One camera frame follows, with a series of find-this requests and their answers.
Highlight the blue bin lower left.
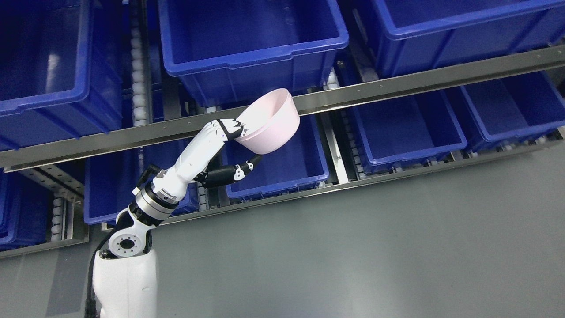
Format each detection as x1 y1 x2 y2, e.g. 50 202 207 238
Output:
83 140 189 225

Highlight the steel shelf rail lower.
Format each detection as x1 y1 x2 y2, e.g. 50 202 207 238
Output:
161 127 564 226

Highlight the blue bin lower middle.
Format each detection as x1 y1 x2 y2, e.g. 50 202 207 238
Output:
226 115 330 201

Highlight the blue bin top middle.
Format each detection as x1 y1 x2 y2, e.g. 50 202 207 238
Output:
157 0 349 107

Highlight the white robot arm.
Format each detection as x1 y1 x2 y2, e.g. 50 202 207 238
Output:
84 163 207 318

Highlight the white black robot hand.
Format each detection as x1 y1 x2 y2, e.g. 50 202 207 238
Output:
151 118 262 201

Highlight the steel shelf rail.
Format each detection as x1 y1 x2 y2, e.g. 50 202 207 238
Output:
161 127 564 226
0 45 565 172

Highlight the pink bowl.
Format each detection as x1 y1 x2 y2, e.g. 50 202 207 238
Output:
235 88 300 155

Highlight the steel shelf rail upper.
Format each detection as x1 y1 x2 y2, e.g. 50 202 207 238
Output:
0 45 565 172

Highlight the blue bin top right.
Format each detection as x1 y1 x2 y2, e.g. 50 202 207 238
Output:
352 0 565 78

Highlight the blue bin top left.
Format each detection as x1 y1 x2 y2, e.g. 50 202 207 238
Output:
0 0 123 151

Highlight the blue bin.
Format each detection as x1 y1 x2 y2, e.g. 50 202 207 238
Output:
347 90 468 174
446 71 565 152
226 115 330 201
352 0 565 78
157 0 349 107
0 0 123 151
83 140 189 225

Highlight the blue bin lower far right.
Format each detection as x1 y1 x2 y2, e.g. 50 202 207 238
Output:
446 71 565 152

